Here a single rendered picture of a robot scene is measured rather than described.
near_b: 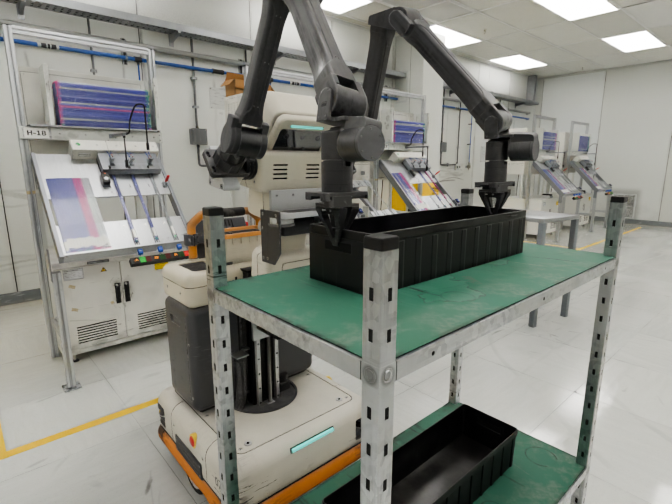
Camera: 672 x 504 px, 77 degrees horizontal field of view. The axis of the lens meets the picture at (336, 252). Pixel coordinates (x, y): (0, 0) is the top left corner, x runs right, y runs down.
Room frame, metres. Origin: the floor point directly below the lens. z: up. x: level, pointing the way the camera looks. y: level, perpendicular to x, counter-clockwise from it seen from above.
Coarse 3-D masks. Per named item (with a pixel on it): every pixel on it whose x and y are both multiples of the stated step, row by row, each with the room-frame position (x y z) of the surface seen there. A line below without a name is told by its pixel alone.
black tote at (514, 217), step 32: (320, 224) 0.85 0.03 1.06; (352, 224) 0.91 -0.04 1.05; (384, 224) 0.97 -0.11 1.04; (416, 224) 1.05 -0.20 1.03; (448, 224) 0.85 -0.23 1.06; (480, 224) 0.94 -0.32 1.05; (512, 224) 1.04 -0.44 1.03; (320, 256) 0.81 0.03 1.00; (352, 256) 0.74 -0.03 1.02; (416, 256) 0.79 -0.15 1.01; (448, 256) 0.86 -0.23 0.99; (480, 256) 0.94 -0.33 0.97; (352, 288) 0.74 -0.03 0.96
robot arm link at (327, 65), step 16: (288, 0) 0.97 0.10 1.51; (304, 0) 0.92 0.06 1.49; (320, 0) 1.01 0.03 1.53; (304, 16) 0.90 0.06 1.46; (320, 16) 0.90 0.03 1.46; (304, 32) 0.89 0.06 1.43; (320, 32) 0.86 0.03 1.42; (304, 48) 0.89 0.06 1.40; (320, 48) 0.83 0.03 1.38; (336, 48) 0.85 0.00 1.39; (320, 64) 0.82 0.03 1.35; (336, 64) 0.81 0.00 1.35; (320, 80) 0.80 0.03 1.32; (336, 80) 0.77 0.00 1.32; (352, 80) 0.80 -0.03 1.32; (336, 96) 0.74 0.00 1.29; (352, 96) 0.76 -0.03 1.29; (336, 112) 0.76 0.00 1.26; (352, 112) 0.77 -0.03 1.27
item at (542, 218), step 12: (528, 216) 3.06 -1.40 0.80; (540, 216) 3.06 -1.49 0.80; (552, 216) 3.06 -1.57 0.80; (564, 216) 3.06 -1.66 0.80; (576, 216) 3.13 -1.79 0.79; (540, 228) 2.93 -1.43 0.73; (576, 228) 3.14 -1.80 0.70; (540, 240) 2.93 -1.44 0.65; (576, 240) 3.15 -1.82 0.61; (564, 300) 3.15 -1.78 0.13; (564, 312) 3.14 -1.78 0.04; (528, 324) 2.95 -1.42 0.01
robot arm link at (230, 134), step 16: (272, 0) 1.05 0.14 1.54; (272, 16) 1.06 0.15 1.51; (272, 32) 1.07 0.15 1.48; (256, 48) 1.09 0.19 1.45; (272, 48) 1.08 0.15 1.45; (256, 64) 1.08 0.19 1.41; (272, 64) 1.10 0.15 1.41; (256, 80) 1.09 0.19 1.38; (256, 96) 1.10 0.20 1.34; (240, 112) 1.11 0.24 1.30; (256, 112) 1.11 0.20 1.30; (224, 128) 1.13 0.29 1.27; (240, 128) 1.11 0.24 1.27; (224, 144) 1.12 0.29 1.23; (240, 144) 1.10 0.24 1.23
